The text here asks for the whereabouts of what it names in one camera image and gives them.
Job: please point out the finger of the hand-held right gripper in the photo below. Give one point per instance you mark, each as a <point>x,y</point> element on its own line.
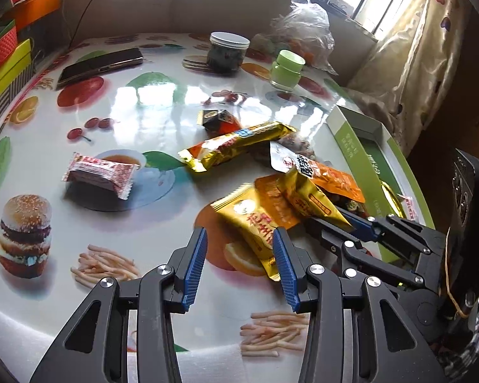
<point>359,227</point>
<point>323,231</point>

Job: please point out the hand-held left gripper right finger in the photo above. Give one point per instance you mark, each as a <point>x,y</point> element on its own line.
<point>285,271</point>

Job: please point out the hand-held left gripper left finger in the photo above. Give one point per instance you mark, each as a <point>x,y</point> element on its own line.
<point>195,267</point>

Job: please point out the gold packet with orange label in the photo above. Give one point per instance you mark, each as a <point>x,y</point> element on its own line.
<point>315,205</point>

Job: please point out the orange white snack packet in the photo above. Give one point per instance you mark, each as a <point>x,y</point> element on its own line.
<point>335,181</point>

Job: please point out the gold yellow snack packet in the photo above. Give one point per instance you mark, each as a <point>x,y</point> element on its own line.
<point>245,223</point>

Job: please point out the green white cardboard box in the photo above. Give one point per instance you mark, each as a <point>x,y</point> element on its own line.
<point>355,147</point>

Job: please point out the long gold snack bar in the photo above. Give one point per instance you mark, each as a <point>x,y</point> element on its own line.
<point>235,143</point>

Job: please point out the red white snack packet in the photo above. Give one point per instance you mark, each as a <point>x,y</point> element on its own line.
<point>409,207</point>
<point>99,173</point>

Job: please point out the black red snack packet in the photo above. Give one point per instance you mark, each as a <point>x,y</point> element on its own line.
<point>219,121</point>

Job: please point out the person's right forearm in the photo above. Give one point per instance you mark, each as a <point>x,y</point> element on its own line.
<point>469,347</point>

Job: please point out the gold foil packet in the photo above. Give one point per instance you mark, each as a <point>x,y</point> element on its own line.
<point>391,199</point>

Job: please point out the flat orange snack packet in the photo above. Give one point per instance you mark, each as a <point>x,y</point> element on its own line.
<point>269,197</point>

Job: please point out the clear white snack packet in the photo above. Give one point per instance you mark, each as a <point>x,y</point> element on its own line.
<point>289,153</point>

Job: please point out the green jar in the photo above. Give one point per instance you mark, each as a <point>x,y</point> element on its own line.
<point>287,72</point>

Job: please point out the floral curtain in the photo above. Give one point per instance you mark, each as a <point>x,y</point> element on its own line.
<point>415,60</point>

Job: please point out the fruit print tablecloth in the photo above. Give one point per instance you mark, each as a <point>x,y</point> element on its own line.
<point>151,99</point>

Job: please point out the clear jar with white lid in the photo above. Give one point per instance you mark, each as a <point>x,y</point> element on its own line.
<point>227,54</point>

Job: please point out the clear plastic bag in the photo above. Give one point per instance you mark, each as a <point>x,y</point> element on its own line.
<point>303,28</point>

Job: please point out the black smartphone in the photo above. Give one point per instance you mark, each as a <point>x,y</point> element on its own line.
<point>99,68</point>

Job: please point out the lime green box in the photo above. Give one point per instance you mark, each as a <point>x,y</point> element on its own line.
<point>14,70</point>

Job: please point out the red textured box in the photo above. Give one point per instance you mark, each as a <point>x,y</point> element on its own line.
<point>0,54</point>

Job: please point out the orange box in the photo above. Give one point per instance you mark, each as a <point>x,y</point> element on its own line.
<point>38,8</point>

